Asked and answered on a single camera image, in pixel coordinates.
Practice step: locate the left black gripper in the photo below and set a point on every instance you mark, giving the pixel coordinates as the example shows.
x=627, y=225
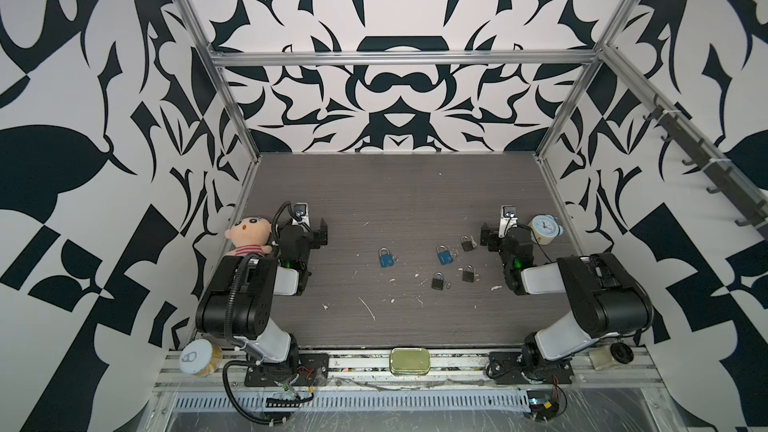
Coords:
x=322, y=233

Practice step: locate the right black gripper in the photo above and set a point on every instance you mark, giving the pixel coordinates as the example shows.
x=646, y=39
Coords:
x=494, y=239

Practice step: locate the black padlock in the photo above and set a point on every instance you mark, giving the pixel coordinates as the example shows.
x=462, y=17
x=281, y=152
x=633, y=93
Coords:
x=468, y=243
x=469, y=275
x=439, y=282

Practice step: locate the blue padlock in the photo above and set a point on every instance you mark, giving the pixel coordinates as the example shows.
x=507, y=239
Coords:
x=386, y=258
x=445, y=254

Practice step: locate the black padlock front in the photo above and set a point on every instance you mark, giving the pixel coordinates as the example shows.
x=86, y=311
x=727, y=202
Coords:
x=439, y=282

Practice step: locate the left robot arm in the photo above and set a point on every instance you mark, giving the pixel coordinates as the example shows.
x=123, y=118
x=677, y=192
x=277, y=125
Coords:
x=269, y=257

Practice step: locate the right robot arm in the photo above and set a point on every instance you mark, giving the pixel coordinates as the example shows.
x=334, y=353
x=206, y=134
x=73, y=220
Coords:
x=605, y=302

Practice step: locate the cream blue alarm clock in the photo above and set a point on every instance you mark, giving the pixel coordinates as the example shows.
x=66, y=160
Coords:
x=545, y=229

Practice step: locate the plush doll striped shirt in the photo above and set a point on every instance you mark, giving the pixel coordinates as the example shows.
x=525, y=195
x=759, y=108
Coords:
x=250, y=235

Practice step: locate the gold metal tin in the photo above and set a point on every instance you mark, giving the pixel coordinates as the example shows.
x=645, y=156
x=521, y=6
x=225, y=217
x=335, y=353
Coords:
x=409, y=361

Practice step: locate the cream bottle black cap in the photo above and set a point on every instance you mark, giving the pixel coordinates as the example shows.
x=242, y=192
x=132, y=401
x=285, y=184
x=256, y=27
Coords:
x=611, y=355

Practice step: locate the small electronics board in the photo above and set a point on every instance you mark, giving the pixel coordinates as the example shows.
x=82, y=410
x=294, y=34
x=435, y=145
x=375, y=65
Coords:
x=546, y=406

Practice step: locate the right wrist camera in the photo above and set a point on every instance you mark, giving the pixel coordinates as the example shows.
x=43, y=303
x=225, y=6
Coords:
x=508, y=219

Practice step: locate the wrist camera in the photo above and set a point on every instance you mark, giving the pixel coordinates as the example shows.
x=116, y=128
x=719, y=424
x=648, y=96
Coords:
x=300, y=214
x=508, y=219

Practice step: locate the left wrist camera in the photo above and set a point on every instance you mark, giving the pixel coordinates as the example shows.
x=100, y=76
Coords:
x=300, y=214

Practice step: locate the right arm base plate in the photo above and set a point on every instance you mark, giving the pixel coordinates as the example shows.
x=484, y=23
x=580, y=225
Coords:
x=509, y=368

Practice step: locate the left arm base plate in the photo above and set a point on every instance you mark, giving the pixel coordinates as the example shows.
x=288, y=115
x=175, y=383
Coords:
x=304, y=369

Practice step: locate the white slotted cable duct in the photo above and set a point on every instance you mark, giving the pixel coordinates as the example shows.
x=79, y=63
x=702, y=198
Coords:
x=515, y=401

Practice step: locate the black coat hook rail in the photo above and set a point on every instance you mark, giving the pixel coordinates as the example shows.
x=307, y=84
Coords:
x=702, y=155

